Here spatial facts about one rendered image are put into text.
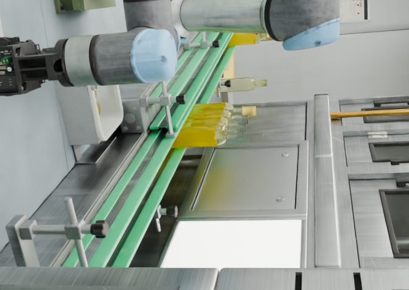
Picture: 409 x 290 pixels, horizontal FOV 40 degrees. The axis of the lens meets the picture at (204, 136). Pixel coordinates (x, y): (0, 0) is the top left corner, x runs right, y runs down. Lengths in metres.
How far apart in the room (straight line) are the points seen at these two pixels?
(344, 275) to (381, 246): 0.75
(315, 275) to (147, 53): 0.37
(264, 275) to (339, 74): 7.10
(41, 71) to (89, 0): 0.59
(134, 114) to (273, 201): 0.44
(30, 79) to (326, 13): 0.58
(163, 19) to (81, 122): 0.56
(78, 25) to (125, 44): 0.75
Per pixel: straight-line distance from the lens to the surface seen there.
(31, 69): 0.84
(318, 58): 7.64
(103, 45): 0.81
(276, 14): 1.16
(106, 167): 1.39
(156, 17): 0.88
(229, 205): 1.52
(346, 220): 1.47
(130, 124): 1.56
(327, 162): 1.71
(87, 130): 1.39
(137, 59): 0.79
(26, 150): 1.25
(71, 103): 1.38
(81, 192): 1.30
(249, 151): 1.81
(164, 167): 1.56
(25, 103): 1.26
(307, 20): 1.13
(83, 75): 0.82
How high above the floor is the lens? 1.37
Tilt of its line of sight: 12 degrees down
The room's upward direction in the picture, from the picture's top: 87 degrees clockwise
